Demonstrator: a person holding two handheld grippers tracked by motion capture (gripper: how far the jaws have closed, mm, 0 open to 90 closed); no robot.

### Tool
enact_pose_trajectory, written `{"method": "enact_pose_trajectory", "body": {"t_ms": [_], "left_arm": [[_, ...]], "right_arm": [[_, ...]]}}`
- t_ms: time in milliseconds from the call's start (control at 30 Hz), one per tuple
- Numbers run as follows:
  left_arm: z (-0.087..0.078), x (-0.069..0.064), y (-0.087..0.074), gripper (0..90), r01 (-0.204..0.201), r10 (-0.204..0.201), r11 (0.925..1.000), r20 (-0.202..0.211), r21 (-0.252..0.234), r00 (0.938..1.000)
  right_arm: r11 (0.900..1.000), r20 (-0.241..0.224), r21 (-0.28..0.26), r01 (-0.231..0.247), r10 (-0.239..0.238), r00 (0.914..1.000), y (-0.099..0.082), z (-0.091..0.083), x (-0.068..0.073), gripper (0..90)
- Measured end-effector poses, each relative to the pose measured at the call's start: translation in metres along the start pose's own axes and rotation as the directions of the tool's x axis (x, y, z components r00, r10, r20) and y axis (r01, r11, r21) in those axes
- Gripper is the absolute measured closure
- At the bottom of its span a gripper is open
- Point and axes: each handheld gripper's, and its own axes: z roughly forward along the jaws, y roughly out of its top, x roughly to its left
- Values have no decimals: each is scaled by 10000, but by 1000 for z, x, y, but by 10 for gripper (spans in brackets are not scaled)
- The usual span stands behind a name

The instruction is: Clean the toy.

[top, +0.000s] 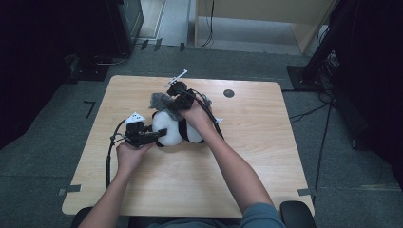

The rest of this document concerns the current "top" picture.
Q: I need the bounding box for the black and white panda plush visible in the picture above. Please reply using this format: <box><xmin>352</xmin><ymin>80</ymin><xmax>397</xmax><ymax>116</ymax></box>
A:
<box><xmin>150</xmin><ymin>107</ymin><xmax>223</xmax><ymax>148</ymax></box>

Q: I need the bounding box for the black metal stand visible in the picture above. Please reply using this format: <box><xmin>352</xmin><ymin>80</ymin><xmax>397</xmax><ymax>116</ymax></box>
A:
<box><xmin>286</xmin><ymin>0</ymin><xmax>345</xmax><ymax>93</ymax></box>

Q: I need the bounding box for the dark cabinet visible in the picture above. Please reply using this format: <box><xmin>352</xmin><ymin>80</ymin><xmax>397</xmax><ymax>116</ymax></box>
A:
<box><xmin>106</xmin><ymin>0</ymin><xmax>145</xmax><ymax>57</ymax></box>

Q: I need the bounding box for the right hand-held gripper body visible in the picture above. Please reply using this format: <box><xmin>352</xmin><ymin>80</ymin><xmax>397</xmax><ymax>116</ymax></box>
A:
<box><xmin>163</xmin><ymin>68</ymin><xmax>198</xmax><ymax>110</ymax></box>

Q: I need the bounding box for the left hand-held gripper black cable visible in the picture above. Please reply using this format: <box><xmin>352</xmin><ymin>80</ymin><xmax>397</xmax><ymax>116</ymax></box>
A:
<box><xmin>106</xmin><ymin>119</ymin><xmax>128</xmax><ymax>188</ymax></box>

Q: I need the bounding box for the thin black hanging cable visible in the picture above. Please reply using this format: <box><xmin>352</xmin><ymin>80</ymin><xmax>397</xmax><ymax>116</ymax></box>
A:
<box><xmin>194</xmin><ymin>0</ymin><xmax>216</xmax><ymax>49</ymax></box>

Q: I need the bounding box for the black stand base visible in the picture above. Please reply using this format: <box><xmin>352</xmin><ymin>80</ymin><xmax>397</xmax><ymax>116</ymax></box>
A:
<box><xmin>67</xmin><ymin>52</ymin><xmax>111</xmax><ymax>84</ymax></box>

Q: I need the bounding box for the right hand-held gripper black cable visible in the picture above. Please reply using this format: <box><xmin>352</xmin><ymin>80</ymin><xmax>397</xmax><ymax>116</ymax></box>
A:
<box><xmin>189</xmin><ymin>89</ymin><xmax>225</xmax><ymax>141</ymax></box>

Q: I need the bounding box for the person's left hand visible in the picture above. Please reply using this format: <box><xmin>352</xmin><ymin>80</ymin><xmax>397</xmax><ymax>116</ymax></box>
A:
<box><xmin>115</xmin><ymin>142</ymin><xmax>155</xmax><ymax>176</ymax></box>

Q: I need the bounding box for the hand-held gripper black cable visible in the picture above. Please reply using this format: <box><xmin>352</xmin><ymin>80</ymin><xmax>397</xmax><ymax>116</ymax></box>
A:
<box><xmin>106</xmin><ymin>119</ymin><xmax>128</xmax><ymax>188</ymax></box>
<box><xmin>189</xmin><ymin>89</ymin><xmax>225</xmax><ymax>141</ymax></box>

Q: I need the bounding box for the person's right hand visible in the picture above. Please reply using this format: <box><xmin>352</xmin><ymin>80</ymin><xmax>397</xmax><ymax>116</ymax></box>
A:
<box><xmin>178</xmin><ymin>99</ymin><xmax>217</xmax><ymax>136</ymax></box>

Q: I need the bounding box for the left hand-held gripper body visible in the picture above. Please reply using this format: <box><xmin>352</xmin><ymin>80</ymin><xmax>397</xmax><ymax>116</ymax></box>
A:
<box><xmin>123</xmin><ymin>111</ymin><xmax>153</xmax><ymax>148</ymax></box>

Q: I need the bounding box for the black looped floor cable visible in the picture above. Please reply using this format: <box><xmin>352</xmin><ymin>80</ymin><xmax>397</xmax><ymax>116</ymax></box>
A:
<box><xmin>94</xmin><ymin>51</ymin><xmax>131</xmax><ymax>67</ymax></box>

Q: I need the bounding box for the black floor tape mark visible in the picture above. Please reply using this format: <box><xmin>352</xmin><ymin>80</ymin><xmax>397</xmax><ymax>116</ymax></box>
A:
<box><xmin>83</xmin><ymin>100</ymin><xmax>97</xmax><ymax>120</ymax></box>

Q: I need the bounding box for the dark curtain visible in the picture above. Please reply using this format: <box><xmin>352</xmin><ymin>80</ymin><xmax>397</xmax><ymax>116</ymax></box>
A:
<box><xmin>328</xmin><ymin>0</ymin><xmax>403</xmax><ymax>193</ymax></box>
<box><xmin>0</xmin><ymin>0</ymin><xmax>112</xmax><ymax>150</ymax></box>

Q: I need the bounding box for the grey fluffy cloth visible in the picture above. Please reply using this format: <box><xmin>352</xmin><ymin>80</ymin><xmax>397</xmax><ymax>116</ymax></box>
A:
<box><xmin>148</xmin><ymin>91</ymin><xmax>213</xmax><ymax>122</ymax></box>

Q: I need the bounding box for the person's grey-blue shirt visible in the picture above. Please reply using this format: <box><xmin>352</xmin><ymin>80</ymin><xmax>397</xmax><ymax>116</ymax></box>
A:
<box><xmin>146</xmin><ymin>202</ymin><xmax>287</xmax><ymax>228</ymax></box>

